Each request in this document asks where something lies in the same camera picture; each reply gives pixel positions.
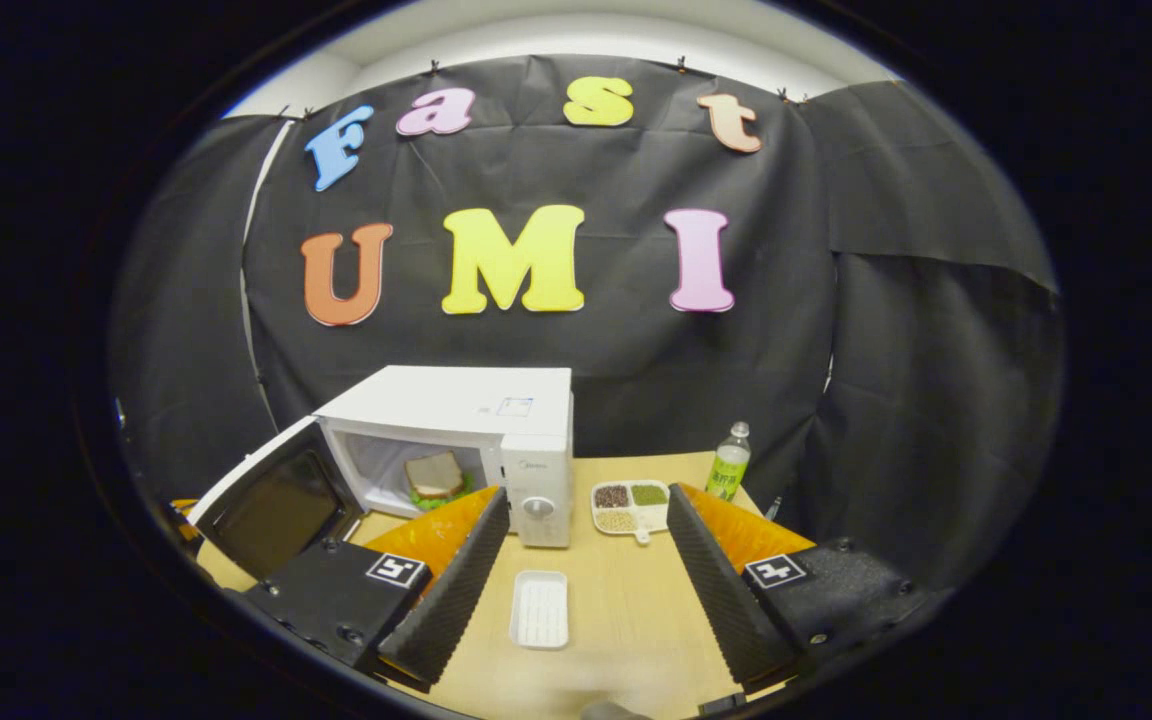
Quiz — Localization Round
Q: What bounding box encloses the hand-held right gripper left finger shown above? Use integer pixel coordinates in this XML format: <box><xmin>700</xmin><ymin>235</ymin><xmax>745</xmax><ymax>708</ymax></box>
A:
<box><xmin>241</xmin><ymin>487</ymin><xmax>512</xmax><ymax>693</ymax></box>

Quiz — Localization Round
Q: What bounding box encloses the white microwave oven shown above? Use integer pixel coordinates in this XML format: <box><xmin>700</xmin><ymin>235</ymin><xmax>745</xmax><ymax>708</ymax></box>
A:
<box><xmin>186</xmin><ymin>365</ymin><xmax>575</xmax><ymax>583</ymax></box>

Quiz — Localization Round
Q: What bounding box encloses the black backdrop cloth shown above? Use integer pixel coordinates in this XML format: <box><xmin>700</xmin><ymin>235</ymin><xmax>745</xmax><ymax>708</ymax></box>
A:
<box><xmin>106</xmin><ymin>52</ymin><xmax>1067</xmax><ymax>591</ymax></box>

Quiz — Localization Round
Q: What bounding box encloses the green label drink bottle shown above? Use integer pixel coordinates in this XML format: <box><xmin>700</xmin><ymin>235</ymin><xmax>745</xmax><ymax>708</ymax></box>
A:
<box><xmin>704</xmin><ymin>421</ymin><xmax>752</xmax><ymax>503</ymax></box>

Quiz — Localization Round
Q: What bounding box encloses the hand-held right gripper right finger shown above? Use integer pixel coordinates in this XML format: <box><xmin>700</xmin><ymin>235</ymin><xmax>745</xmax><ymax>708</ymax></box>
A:
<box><xmin>666</xmin><ymin>483</ymin><xmax>932</xmax><ymax>691</ymax></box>

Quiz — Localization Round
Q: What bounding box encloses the white divided bean dish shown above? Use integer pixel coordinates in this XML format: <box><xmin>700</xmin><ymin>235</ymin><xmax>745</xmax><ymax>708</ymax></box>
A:
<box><xmin>591</xmin><ymin>480</ymin><xmax>672</xmax><ymax>545</ymax></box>

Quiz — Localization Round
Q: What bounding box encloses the bread and lettuce sandwich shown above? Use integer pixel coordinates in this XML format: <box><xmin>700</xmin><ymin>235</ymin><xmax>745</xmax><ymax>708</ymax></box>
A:
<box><xmin>404</xmin><ymin>451</ymin><xmax>475</xmax><ymax>512</ymax></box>

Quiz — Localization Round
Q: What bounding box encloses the small white ribbed tray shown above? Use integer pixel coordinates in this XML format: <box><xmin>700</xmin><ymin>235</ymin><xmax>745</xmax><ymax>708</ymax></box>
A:
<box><xmin>509</xmin><ymin>570</ymin><xmax>570</xmax><ymax>651</ymax></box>

